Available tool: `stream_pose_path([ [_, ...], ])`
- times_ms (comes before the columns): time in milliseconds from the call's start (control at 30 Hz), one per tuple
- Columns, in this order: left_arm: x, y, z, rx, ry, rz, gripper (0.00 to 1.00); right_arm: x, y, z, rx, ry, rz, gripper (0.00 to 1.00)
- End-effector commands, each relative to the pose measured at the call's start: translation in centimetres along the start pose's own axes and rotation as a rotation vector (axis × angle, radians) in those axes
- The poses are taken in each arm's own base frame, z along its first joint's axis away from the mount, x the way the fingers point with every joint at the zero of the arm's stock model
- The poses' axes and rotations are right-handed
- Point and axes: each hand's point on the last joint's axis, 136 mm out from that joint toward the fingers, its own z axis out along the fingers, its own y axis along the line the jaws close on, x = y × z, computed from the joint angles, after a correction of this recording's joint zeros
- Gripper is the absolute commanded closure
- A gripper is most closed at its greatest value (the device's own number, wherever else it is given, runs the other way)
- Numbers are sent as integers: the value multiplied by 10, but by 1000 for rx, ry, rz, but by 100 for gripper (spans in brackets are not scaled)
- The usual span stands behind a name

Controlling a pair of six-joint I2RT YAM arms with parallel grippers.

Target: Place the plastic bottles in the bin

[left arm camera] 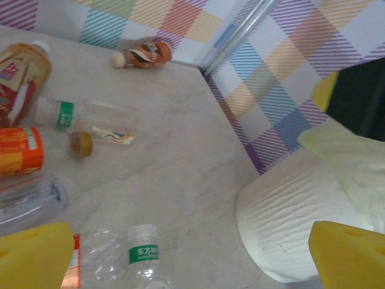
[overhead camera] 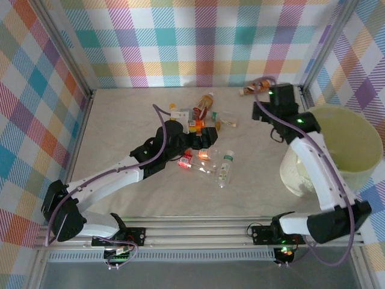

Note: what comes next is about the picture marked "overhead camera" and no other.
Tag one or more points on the brown orange label bottle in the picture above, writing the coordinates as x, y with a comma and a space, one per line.
254, 87

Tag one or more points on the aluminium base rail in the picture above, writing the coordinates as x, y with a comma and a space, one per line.
195, 234

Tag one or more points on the orange juice bottle yellow cap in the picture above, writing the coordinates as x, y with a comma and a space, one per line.
172, 106

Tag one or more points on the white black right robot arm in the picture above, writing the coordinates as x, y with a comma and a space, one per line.
319, 174

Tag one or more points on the pale yellow round bin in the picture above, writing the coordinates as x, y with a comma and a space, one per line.
352, 141

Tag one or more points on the clear bottle green cap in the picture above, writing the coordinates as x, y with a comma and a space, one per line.
228, 119

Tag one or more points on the circuit board with lit LED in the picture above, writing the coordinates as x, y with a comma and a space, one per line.
285, 253

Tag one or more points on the aluminium side rail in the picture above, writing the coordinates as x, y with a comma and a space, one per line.
305, 99
80, 132

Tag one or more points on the green print bottle white cap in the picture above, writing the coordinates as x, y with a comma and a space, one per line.
225, 170

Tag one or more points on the aluminium frame post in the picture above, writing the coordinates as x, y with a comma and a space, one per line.
67, 51
326, 45

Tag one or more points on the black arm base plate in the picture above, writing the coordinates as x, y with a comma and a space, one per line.
260, 234
135, 233

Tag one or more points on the red label clear bottle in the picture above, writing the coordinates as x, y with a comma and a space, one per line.
185, 161

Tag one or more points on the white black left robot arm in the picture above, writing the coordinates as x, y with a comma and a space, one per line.
105, 180

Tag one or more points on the red tea bottle white cap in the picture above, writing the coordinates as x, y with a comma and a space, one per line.
203, 103

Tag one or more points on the green terminal circuit board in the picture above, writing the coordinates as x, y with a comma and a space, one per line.
118, 258

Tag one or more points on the clear bottle small orange label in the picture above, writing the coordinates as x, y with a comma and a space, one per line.
203, 154

